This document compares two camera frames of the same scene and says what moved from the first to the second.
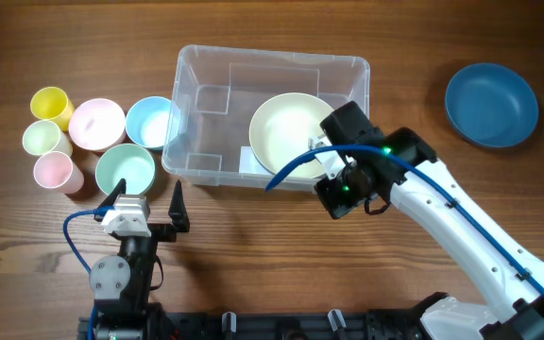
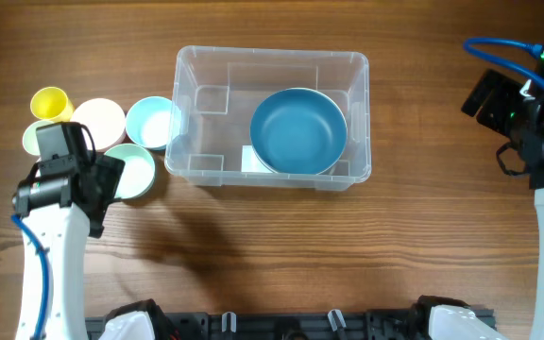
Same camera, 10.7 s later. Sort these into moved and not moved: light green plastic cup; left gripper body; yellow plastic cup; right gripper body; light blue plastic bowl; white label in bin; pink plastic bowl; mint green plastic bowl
Moved: left gripper body; right gripper body
Not moved: yellow plastic cup; pink plastic bowl; light blue plastic bowl; light green plastic cup; mint green plastic bowl; white label in bin
